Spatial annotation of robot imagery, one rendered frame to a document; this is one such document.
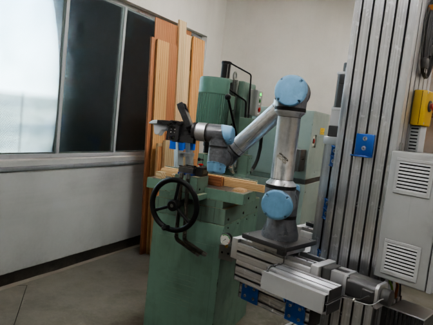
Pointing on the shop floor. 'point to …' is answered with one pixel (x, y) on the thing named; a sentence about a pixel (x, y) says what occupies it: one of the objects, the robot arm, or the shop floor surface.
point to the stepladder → (182, 153)
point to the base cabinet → (193, 276)
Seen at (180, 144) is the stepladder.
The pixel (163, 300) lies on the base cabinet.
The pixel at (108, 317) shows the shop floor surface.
